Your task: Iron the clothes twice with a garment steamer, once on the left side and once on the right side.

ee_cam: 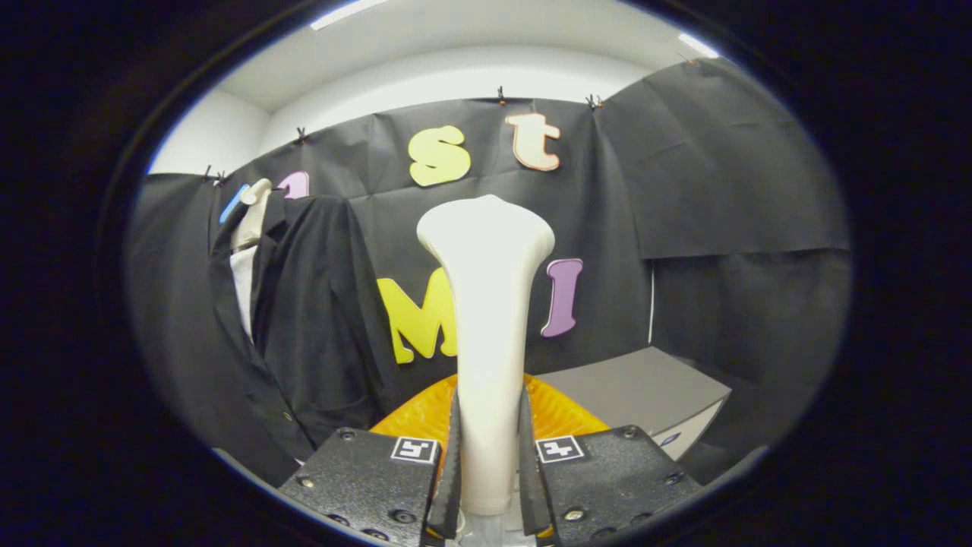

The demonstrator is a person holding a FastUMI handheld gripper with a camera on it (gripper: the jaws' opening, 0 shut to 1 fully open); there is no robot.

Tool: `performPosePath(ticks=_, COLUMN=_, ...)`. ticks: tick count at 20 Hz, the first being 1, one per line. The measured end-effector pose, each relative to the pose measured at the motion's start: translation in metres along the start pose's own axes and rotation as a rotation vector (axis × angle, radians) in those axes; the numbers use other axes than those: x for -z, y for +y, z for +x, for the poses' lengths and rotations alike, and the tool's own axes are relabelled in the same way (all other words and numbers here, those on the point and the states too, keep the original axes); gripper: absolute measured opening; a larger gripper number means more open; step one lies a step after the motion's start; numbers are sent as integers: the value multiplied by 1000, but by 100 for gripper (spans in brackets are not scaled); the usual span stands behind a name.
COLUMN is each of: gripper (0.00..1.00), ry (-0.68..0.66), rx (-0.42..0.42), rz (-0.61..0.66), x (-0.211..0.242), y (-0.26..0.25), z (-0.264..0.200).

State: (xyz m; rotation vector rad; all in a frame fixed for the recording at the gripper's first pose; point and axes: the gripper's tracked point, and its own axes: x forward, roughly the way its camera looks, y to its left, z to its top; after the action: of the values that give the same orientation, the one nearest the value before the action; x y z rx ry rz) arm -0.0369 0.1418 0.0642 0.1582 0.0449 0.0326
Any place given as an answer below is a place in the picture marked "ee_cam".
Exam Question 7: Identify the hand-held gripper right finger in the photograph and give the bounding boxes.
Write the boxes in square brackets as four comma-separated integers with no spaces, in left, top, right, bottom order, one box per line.
[518,374,703,547]

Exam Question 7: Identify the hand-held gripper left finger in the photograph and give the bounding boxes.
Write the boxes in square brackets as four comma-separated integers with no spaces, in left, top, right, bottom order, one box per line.
[277,374,462,547]

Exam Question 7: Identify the translucent garment steamer hose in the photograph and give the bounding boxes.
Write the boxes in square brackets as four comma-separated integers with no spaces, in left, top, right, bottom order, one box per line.
[456,513,525,547]

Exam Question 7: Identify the grey garment steamer base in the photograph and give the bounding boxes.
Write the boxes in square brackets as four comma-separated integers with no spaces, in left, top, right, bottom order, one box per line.
[535,347,731,460]

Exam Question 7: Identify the white garment steamer head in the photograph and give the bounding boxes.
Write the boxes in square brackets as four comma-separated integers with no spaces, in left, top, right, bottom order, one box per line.
[416,194,557,517]

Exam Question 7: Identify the black suit jacket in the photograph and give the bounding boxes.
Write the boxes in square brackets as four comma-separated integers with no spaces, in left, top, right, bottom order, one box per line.
[209,194,403,487]

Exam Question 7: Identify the white mannequin torso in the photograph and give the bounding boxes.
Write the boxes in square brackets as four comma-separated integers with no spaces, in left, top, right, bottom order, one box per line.
[228,179,274,343]

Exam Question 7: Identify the black backdrop cloth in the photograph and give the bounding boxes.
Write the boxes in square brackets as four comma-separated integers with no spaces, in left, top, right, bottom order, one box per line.
[125,59,851,487]

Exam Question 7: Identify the row of black cloth clips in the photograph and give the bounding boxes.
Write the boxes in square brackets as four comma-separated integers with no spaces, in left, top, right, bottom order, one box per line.
[201,85,604,187]

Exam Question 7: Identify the small ceiling light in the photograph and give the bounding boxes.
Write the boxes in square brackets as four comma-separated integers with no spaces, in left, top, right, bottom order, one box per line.
[678,33,721,59]

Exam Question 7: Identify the long ceiling light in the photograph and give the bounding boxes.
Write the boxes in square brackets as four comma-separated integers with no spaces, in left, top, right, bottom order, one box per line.
[310,0,388,31]

